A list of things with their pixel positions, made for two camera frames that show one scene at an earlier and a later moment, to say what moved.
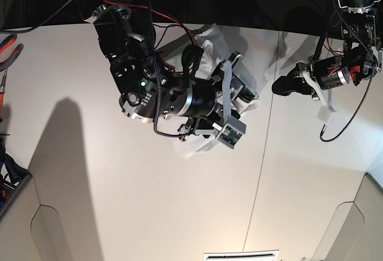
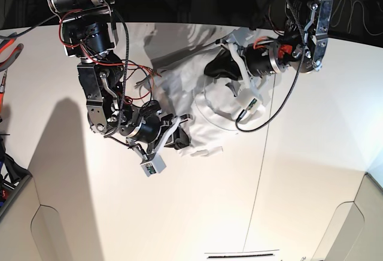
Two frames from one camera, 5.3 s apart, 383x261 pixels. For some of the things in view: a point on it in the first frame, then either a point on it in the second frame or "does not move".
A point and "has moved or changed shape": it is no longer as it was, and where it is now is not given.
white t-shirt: x=209 y=49 has moved or changed shape
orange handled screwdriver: x=2 y=88 does not move
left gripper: x=198 y=103 -> x=153 y=124
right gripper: x=329 y=73 -> x=260 y=58
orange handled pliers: x=3 y=45 does not move
